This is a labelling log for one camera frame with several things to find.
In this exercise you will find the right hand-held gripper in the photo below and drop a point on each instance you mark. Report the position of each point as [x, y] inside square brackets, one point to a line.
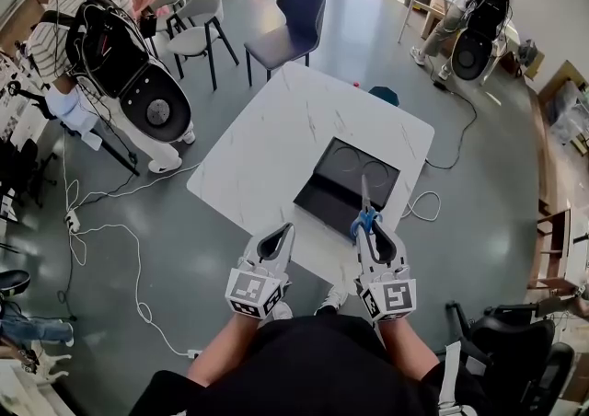
[391, 296]

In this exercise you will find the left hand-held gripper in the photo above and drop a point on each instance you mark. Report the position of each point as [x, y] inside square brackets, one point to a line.
[250, 292]

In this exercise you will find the black box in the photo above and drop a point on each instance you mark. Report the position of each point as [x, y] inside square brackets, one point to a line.
[331, 184]

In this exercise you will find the person's right forearm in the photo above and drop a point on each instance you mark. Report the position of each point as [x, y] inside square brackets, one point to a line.
[407, 350]

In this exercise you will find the person's left forearm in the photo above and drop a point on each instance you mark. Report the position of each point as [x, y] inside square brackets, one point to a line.
[216, 350]

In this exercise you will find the person's left white shoe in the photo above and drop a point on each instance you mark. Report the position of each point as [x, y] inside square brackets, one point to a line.
[281, 311]

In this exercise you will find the person's white shoe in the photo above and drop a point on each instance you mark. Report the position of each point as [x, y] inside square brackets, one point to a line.
[281, 311]
[333, 298]

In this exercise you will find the person's right white shoe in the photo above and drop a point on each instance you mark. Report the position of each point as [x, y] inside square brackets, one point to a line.
[333, 298]

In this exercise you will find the white marble table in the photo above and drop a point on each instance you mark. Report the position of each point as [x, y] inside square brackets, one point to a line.
[267, 138]

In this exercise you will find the person's black clothing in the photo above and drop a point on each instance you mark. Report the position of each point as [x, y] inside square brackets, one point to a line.
[308, 368]

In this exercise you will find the white power strip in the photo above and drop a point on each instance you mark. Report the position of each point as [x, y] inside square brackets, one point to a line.
[72, 221]
[194, 353]

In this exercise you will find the dark teal stool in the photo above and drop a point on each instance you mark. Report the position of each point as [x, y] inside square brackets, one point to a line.
[384, 94]

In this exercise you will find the black mesh office chair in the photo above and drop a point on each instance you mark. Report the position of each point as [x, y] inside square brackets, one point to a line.
[515, 354]

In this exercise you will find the brown wooden stand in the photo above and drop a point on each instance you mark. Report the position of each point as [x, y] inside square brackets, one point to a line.
[554, 248]

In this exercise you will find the white animal figurine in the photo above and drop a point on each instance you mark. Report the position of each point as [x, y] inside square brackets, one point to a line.
[51, 366]

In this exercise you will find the dark blue chair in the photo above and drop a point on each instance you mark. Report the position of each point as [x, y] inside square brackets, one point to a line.
[299, 11]

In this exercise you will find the grey bag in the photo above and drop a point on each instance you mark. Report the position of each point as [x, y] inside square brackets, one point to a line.
[529, 57]

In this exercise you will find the black backpack rig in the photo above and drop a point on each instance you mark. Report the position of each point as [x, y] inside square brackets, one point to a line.
[481, 27]
[115, 60]

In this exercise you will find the table with pale blue cloth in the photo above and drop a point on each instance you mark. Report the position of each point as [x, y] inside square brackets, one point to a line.
[69, 106]

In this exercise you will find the black stool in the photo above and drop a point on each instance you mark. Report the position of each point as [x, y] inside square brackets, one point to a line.
[15, 281]

